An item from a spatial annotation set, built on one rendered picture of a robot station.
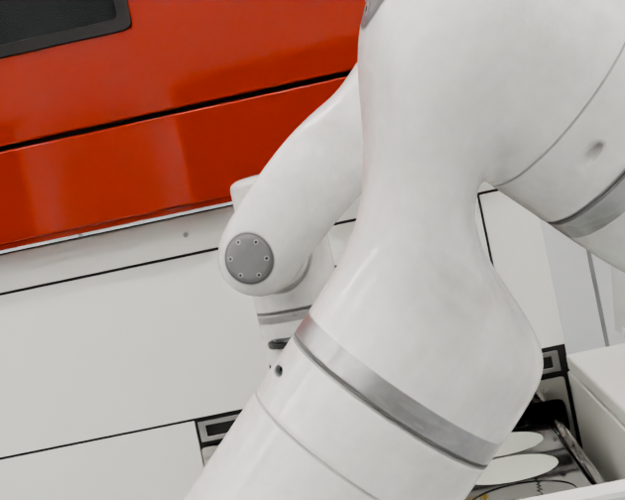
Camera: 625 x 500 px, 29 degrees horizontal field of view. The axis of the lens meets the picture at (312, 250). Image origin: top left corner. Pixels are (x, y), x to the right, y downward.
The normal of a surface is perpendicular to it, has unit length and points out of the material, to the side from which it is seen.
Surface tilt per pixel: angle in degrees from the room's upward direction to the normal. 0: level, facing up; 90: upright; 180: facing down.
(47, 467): 90
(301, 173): 69
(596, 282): 90
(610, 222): 128
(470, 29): 87
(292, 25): 90
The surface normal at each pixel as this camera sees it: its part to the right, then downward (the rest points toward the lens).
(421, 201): -0.66, 0.22
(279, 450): -0.56, -0.30
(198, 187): -0.05, 0.07
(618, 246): -0.41, 0.80
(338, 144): 0.23, -0.47
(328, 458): -0.26, -0.08
